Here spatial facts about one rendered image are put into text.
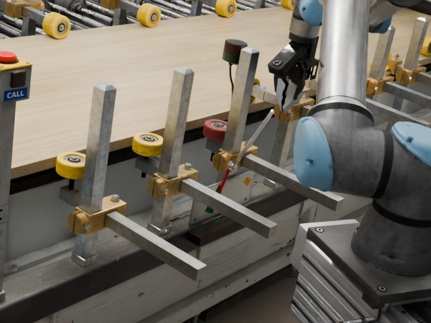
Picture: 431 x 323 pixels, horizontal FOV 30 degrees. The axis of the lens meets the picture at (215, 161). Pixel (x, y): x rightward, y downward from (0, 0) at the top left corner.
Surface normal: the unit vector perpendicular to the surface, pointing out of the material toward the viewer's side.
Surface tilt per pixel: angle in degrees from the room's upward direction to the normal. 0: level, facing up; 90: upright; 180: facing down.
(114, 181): 90
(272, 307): 0
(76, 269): 0
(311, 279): 90
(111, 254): 0
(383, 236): 72
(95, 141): 90
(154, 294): 90
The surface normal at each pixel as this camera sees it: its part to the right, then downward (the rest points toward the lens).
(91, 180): -0.63, 0.21
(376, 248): -0.55, -0.07
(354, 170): 0.00, 0.31
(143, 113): 0.17, -0.90
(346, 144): 0.11, -0.35
